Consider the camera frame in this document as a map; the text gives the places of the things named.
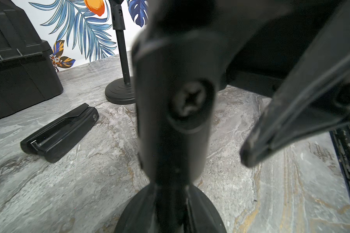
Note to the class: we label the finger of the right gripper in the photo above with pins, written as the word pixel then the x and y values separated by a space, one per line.
pixel 314 98

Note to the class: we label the black round stand base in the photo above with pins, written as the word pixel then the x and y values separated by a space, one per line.
pixel 158 209

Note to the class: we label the black stand pole with clip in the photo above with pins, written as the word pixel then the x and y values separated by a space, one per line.
pixel 119 27

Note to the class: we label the black plastic toolbox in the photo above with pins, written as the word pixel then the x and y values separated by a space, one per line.
pixel 27 76

